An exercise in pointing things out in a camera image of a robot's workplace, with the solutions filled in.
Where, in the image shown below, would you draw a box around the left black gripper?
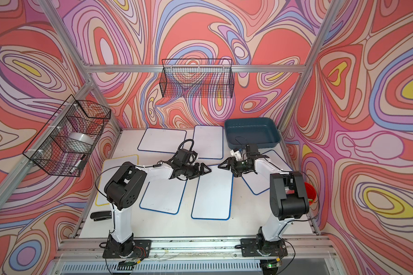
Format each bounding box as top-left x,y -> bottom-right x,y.
180,163 -> 211,181

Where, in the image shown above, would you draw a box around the blue-framed whiteboard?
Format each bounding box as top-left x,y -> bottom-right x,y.
137,128 -> 187,153
191,165 -> 234,221
243,150 -> 292,195
193,126 -> 223,159
138,163 -> 187,215

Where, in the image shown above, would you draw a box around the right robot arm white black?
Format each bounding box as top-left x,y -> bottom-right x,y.
218,155 -> 310,259

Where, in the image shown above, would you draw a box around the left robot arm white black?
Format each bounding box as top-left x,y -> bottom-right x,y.
103,161 -> 212,259

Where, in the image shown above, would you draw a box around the teal plastic storage box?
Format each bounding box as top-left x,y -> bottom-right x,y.
224,118 -> 281,149

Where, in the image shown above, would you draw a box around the yellow-framed whiteboard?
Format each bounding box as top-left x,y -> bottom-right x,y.
95,155 -> 139,207

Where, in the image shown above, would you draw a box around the red plastic cup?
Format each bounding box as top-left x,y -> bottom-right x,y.
305,182 -> 318,205

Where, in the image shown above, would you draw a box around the silver tape roll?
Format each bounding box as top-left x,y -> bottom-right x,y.
65,132 -> 94,154

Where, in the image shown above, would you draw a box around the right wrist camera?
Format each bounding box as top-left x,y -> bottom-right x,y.
230,144 -> 260,160

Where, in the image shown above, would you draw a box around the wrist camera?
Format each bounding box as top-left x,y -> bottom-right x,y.
230,144 -> 260,160
176,148 -> 198,165

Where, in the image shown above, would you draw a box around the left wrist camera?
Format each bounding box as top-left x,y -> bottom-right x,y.
176,148 -> 198,165

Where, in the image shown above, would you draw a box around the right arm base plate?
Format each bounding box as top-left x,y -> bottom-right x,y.
237,238 -> 288,259

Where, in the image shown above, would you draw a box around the back black wire basket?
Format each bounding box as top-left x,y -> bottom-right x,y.
159,57 -> 235,99

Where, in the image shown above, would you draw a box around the black wire basket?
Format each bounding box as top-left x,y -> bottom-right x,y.
22,95 -> 111,177
159,57 -> 235,99

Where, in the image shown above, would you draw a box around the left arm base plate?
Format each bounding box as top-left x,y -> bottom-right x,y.
103,239 -> 151,260

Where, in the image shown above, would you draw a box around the aluminium front rail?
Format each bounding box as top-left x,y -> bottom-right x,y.
54,235 -> 339,262

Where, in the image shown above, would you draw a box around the marker in wire basket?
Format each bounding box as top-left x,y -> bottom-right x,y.
70,154 -> 87,174

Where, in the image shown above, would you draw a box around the left black wire basket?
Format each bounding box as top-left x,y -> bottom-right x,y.
22,95 -> 111,177

